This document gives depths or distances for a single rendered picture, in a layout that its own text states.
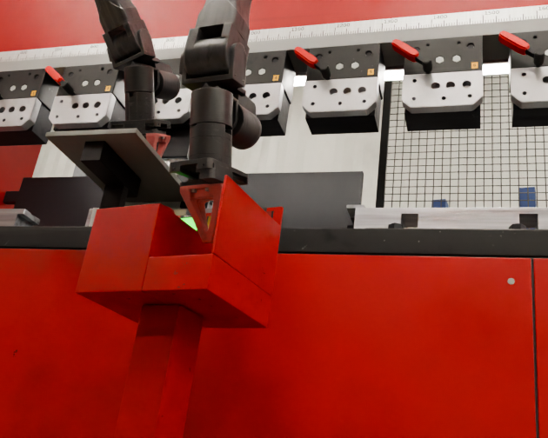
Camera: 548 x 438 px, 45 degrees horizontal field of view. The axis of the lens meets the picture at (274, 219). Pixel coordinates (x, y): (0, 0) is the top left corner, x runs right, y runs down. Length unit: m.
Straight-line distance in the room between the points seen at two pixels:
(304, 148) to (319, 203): 4.69
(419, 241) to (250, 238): 0.31
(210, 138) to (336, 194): 1.03
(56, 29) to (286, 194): 0.75
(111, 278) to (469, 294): 0.52
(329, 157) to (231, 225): 5.58
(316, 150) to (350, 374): 5.54
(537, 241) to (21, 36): 1.33
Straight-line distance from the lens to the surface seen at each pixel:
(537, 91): 1.33
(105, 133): 1.19
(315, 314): 1.05
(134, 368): 0.86
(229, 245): 0.82
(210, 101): 0.89
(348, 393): 1.02
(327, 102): 1.36
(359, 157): 6.27
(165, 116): 1.47
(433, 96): 1.33
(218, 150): 0.87
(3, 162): 2.37
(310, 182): 1.91
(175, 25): 1.63
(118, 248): 0.88
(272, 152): 6.69
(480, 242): 1.07
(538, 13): 1.45
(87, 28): 1.75
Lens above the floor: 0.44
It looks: 24 degrees up
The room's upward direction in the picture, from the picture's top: 8 degrees clockwise
